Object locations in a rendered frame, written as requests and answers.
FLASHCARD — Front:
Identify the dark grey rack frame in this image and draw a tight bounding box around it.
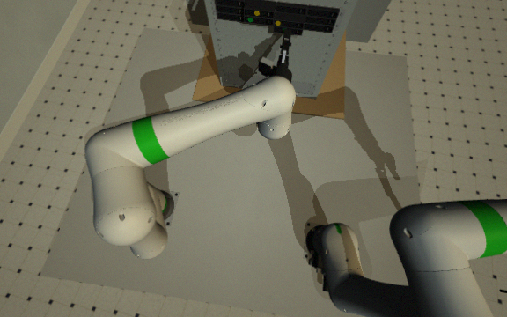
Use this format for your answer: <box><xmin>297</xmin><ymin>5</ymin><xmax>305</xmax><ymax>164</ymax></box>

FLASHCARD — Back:
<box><xmin>204</xmin><ymin>0</ymin><xmax>357</xmax><ymax>99</ymax></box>

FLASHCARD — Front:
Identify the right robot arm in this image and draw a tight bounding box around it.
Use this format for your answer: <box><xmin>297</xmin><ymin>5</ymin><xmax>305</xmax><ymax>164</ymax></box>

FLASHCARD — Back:
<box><xmin>306</xmin><ymin>199</ymin><xmax>507</xmax><ymax>317</ymax></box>

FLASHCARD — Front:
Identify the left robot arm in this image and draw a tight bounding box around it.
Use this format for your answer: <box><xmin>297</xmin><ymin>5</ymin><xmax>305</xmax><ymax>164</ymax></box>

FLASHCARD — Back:
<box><xmin>84</xmin><ymin>57</ymin><xmax>298</xmax><ymax>259</ymax></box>

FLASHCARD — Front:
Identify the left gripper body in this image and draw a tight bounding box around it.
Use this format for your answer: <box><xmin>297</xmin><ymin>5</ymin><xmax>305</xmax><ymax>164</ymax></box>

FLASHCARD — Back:
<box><xmin>270</xmin><ymin>57</ymin><xmax>292</xmax><ymax>82</ymax></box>

